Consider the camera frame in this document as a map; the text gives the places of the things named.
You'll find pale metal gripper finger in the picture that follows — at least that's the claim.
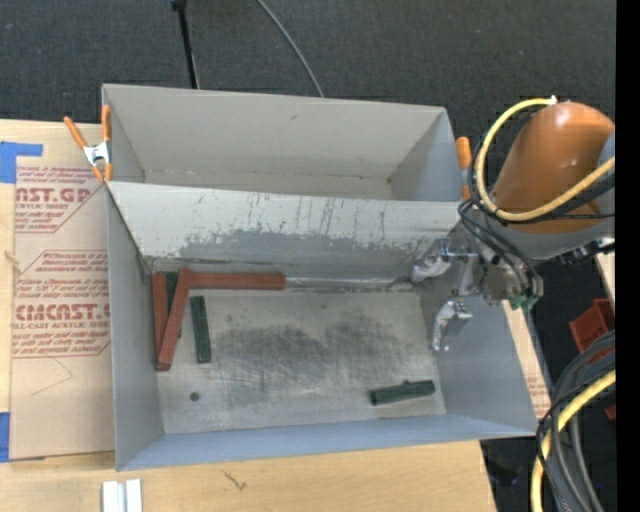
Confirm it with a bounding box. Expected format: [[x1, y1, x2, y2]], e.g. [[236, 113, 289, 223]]
[[429, 298, 474, 354], [411, 238, 454, 285]]

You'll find dark green flat block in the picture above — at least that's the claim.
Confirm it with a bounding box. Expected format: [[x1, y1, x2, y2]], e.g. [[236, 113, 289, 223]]
[[368, 379, 437, 407], [189, 295, 213, 365]]

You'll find grey metal bin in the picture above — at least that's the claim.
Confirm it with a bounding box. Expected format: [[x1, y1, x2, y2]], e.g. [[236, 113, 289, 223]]
[[101, 83, 541, 472]]

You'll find red-brown flat block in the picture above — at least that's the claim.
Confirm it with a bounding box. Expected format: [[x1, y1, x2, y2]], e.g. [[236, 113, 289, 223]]
[[185, 270, 288, 292], [156, 269, 194, 372], [151, 272, 168, 365]]

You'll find brown cardboard board red print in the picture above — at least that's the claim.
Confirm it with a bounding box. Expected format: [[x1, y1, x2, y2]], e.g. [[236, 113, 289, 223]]
[[0, 118, 117, 464]]

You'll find black cylinder on white bracket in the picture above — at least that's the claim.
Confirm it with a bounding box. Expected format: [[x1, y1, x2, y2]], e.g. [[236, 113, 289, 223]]
[[559, 237, 617, 265]]

